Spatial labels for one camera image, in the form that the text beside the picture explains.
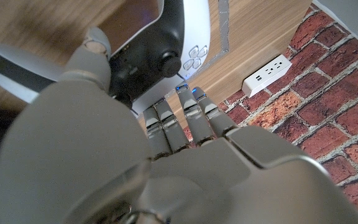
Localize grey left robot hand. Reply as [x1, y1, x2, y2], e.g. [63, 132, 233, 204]
[0, 26, 358, 224]

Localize white black game controller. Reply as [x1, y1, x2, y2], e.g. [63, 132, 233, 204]
[0, 0, 211, 116]

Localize white power strip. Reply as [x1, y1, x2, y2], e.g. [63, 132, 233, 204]
[242, 54, 293, 98]

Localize silver tape outline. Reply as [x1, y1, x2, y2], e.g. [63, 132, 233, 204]
[194, 0, 230, 71]

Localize red brick print backdrop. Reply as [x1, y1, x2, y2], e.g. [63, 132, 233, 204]
[181, 2, 358, 224]

